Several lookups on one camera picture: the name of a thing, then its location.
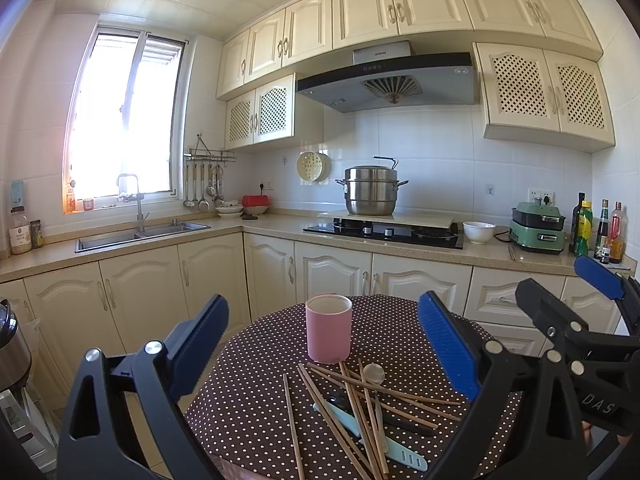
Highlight mint green handled knife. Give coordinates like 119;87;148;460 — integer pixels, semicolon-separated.
312;401;430;473

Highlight wooden chopstick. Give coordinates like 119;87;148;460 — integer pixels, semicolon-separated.
297;364;371;480
319;368;462;424
358;360;388;479
282;373;306;480
345;382;383;480
307;363;460;405

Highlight steel spoon speckled handle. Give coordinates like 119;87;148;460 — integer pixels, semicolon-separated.
362;363;388;452

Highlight steel kitchen sink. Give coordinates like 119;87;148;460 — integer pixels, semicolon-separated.
75;222;208;254

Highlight dark sauce bottle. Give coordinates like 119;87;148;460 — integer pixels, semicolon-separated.
594;198;610;263

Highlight dark olive oil bottle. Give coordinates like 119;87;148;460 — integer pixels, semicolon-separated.
568;192;586;254

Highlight red sauce bottle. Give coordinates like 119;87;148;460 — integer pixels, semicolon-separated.
608;202;625;263

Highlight green oil bottle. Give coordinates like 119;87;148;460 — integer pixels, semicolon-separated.
574;200;592;257

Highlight green electric cooker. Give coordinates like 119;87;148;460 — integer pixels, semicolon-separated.
510;202;565;255

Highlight white bowl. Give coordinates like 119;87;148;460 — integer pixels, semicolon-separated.
463;221;496;245

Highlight lower cream cabinets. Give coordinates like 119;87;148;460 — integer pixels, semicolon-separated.
0;231;637;401

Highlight cream cabinets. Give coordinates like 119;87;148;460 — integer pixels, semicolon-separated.
217;0;602;98
0;231;637;401

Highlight black gas stove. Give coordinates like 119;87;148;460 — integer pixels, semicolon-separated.
304;218;464;249

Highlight brown polka dot tablecloth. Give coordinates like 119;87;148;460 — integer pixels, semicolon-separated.
186;295;469;479

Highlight right lattice cabinet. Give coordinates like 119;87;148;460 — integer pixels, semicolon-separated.
474;44;615;153

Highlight lattice cabinet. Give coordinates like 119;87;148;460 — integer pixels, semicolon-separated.
474;44;615;153
224;74;323;152

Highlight chrome faucet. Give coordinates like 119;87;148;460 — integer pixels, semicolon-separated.
116;174;146;234

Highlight jar with white lid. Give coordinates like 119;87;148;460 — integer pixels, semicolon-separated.
9;206;32;255

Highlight stainless steel steamer pot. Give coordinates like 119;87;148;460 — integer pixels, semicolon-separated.
335;156;408;216

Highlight pink utensil cup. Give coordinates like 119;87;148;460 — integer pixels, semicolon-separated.
305;294;352;364

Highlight white stacked bowls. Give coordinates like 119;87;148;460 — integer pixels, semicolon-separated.
215;200;244;219

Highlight red container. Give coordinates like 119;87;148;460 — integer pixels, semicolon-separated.
242;195;270;216

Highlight hanging utensil rack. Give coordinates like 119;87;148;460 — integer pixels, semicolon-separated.
182;133;236;212

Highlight window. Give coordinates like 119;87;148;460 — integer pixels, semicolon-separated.
62;26;190;214

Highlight cream round strainer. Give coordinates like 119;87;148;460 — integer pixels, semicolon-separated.
296;151;331;182

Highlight grey range hood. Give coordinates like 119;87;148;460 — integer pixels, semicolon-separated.
296;51;478;113

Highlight upper cream cabinets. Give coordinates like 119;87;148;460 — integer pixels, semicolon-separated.
217;0;602;98

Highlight left lattice cabinet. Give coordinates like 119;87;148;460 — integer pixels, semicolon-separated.
224;74;323;152

